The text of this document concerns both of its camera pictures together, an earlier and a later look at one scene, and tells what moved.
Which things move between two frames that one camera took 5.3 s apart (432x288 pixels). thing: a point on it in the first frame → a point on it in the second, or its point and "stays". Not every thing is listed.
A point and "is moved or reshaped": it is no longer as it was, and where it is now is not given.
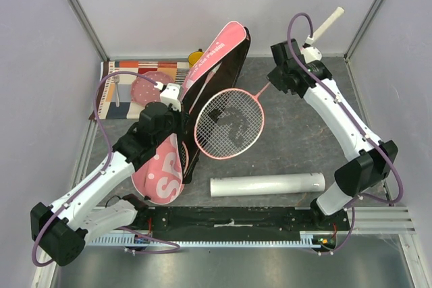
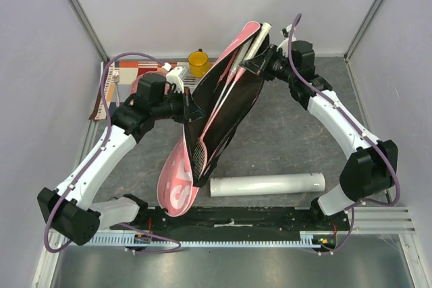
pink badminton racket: x=229 y=126 → x=200 y=152
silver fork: x=117 y=81 stays
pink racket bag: x=163 y=179 is moved or reshaped
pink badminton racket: x=184 y=150 → x=235 y=63
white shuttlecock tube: x=266 y=184 stays
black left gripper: x=183 y=119 → x=190 y=110
